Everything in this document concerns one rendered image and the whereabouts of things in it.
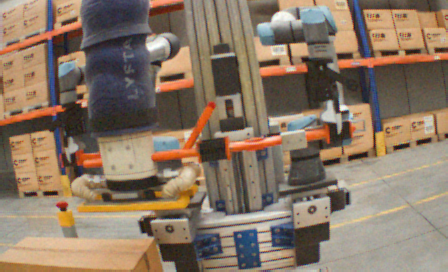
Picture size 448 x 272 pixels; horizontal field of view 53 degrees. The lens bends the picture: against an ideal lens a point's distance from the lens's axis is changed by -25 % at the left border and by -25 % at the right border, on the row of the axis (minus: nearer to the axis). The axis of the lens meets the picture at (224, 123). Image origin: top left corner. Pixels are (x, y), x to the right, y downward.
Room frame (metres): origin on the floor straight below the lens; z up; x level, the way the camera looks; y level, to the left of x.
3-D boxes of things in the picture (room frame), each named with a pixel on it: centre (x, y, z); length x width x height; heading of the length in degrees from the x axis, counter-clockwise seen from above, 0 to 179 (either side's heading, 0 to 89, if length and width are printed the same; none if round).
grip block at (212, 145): (1.59, 0.04, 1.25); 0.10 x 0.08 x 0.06; 176
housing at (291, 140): (1.57, -0.18, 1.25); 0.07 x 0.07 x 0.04; 86
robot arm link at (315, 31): (1.57, -0.30, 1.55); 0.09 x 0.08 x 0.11; 167
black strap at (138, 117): (1.61, 0.28, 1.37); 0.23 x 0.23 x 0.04
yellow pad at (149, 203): (1.51, 0.29, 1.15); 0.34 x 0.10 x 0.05; 86
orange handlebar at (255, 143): (1.71, 0.08, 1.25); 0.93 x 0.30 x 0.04; 86
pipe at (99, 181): (1.60, 0.29, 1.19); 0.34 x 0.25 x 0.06; 86
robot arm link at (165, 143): (2.09, 0.23, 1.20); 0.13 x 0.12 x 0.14; 53
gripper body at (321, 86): (1.56, -0.29, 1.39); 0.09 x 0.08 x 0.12; 84
